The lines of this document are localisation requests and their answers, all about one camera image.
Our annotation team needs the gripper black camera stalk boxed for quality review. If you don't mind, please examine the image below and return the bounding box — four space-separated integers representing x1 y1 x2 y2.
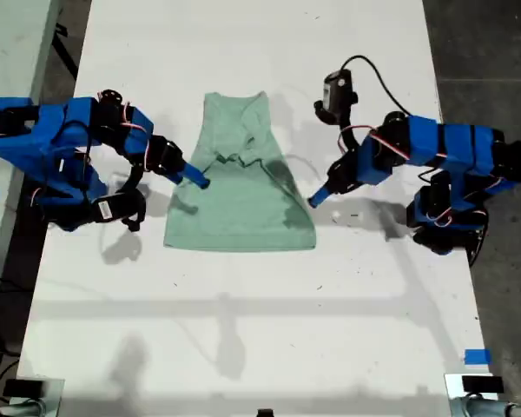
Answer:
313 99 361 153
121 164 148 234

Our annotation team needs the shiny metal clamp plate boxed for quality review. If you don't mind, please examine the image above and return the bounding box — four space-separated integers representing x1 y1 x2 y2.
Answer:
444 372 500 417
16 377 65 417

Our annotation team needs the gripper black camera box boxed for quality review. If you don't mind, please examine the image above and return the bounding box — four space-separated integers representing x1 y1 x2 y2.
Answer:
90 190 147 225
322 69 359 116

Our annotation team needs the gripper black camera cable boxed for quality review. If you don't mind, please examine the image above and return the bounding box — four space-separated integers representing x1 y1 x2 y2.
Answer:
340 55 412 116
47 119 95 192

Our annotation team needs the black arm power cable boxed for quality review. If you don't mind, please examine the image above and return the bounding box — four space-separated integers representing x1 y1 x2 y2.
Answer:
467 208 491 268

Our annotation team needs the pale green T-shirt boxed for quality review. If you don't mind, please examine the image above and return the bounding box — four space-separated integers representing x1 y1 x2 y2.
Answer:
162 90 317 252

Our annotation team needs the pale side table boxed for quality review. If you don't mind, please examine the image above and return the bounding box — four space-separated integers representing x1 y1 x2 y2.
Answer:
0 0 62 335

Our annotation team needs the square blue tape piece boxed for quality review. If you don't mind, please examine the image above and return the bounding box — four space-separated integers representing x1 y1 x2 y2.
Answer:
464 348 491 366

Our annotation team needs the black metal table leg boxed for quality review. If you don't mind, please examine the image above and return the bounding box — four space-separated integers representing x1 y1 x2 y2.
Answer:
51 21 80 82

